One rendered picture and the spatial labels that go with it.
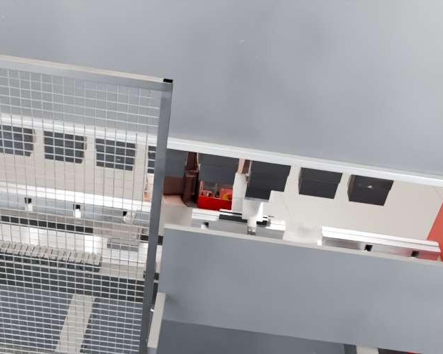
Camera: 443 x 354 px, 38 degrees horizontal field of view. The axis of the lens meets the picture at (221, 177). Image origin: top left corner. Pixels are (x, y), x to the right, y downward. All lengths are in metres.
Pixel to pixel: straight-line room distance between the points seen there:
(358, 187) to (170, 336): 1.20
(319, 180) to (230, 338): 1.00
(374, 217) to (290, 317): 2.28
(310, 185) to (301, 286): 0.49
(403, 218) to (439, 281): 2.36
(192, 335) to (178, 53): 1.55
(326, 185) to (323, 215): 1.86
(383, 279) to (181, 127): 0.84
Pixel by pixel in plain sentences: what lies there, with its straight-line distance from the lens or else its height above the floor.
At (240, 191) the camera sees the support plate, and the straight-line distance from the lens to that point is 2.79.
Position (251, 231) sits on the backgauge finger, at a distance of 2.60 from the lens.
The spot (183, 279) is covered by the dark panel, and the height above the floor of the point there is 1.12.
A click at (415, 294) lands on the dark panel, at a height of 1.20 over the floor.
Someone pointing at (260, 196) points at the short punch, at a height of 1.12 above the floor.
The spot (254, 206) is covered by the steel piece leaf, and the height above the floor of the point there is 1.00.
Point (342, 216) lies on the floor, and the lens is 4.42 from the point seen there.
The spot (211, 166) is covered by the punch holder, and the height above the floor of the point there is 1.25.
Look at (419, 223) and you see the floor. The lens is 4.61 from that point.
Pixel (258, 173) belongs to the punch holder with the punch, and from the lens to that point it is 2.49.
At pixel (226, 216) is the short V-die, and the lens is 2.67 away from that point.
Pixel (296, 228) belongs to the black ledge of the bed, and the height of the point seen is 0.87.
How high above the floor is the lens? 2.72
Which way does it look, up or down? 37 degrees down
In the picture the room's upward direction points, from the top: 9 degrees clockwise
